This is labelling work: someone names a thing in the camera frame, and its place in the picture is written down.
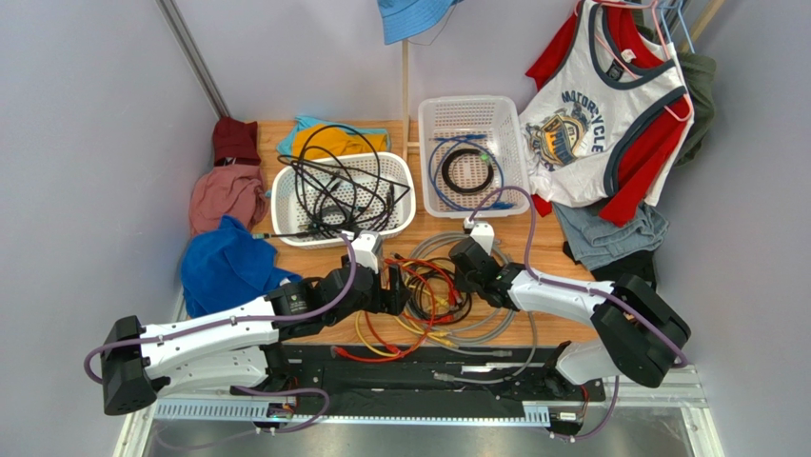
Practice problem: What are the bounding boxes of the grey ethernet cable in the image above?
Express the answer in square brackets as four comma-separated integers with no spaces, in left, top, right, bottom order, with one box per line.
[405,230,540,385]

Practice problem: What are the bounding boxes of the dark red cloth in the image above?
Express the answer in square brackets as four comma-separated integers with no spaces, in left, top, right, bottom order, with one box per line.
[212,116,262,167]

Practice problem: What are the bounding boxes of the red shirt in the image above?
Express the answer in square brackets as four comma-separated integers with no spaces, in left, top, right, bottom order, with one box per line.
[525,5,695,228]

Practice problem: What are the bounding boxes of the olive green garment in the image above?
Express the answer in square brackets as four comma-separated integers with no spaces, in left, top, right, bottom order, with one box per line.
[632,51,717,167]

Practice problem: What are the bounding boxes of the pink cloth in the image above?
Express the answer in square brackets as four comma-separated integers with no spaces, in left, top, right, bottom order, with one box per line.
[188,164,269,237]

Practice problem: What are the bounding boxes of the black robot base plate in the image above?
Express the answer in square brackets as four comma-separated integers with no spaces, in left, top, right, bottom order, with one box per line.
[231,345,607,417]

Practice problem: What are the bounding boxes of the black coiled cable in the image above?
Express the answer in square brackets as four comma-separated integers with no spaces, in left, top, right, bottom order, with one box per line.
[441,147,495,194]

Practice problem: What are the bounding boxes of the thin black cable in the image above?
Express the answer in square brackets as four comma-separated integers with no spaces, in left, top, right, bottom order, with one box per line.
[276,142,413,242]

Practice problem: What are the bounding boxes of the denim jeans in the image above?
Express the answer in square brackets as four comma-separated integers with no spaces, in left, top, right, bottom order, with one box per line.
[552,204,670,270]

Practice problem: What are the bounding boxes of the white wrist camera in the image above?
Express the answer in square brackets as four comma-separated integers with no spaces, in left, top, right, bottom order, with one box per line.
[463,217,495,254]
[341,230,382,274]

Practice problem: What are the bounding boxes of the black garment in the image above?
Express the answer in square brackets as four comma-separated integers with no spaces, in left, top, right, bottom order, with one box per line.
[586,250,657,288]

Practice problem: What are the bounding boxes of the grey coiled cable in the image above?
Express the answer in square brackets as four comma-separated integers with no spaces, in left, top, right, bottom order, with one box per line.
[313,201,359,236]

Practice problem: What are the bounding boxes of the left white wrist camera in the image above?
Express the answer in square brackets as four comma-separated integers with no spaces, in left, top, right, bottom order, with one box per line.
[341,230,382,274]

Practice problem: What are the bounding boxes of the white oval perforated basket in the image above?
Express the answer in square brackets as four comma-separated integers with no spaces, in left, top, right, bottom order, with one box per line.
[270,152,416,249]

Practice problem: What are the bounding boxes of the blue cloth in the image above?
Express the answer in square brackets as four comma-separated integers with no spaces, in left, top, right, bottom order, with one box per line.
[180,215,302,318]

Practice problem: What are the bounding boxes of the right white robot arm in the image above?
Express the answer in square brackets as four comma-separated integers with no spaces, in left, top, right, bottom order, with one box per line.
[449,237,692,388]

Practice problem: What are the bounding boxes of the small black cable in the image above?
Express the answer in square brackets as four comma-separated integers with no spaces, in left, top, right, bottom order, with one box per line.
[402,256,473,326]

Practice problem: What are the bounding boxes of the aluminium frame post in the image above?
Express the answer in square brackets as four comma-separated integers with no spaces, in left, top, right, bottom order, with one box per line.
[155,0,231,118]

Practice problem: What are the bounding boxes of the yellow ethernet cable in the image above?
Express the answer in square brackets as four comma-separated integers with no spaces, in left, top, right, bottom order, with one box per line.
[354,304,458,359]

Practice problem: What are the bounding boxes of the braided black cable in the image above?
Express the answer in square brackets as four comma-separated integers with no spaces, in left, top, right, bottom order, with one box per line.
[251,177,394,242]

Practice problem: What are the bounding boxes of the orange cloth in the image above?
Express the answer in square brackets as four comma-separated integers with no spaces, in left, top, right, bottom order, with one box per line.
[290,124,390,160]

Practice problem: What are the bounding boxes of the teal cloth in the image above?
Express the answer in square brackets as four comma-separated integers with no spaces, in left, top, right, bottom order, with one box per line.
[276,116,389,157]

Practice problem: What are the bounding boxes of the blue bucket hat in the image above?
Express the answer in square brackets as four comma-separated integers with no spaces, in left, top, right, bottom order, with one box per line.
[376,0,459,46]

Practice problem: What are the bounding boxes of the white rectangular perforated basket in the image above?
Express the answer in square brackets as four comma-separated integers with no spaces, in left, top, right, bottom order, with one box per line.
[418,95,530,218]

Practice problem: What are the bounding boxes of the blue ethernet cable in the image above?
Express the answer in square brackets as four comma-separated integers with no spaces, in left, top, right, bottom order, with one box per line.
[427,131,519,212]
[427,132,518,212]

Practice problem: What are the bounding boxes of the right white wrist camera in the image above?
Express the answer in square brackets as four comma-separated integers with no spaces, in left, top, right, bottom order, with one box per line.
[463,217,495,254]

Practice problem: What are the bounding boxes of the red ethernet cable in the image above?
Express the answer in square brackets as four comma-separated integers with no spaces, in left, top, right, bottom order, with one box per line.
[364,256,464,356]
[332,297,439,365]

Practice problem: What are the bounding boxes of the white slotted cable duct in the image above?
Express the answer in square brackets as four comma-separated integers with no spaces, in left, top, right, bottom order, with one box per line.
[152,399,551,427]

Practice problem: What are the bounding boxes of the pink clothes hanger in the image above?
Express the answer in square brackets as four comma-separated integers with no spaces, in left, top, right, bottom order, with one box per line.
[575,1,695,126]

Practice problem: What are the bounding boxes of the white motorcycle tank top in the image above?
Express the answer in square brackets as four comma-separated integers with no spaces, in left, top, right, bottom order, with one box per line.
[518,0,695,209]

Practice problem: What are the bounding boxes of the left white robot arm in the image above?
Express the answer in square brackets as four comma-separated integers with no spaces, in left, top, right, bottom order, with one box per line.
[97,263,411,416]

